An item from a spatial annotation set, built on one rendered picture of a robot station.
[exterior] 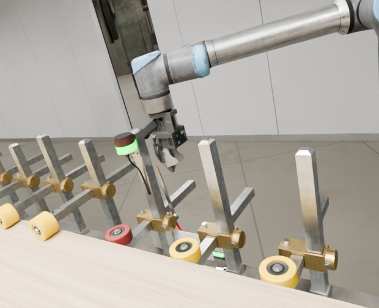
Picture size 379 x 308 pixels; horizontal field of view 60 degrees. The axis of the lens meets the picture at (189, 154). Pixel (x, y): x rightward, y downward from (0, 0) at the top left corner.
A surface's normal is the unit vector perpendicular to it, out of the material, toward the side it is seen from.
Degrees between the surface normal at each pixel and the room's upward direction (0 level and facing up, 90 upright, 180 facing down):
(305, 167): 90
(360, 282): 0
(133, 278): 0
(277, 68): 90
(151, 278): 0
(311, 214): 90
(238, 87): 90
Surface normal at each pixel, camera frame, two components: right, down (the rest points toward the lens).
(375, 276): -0.23, -0.91
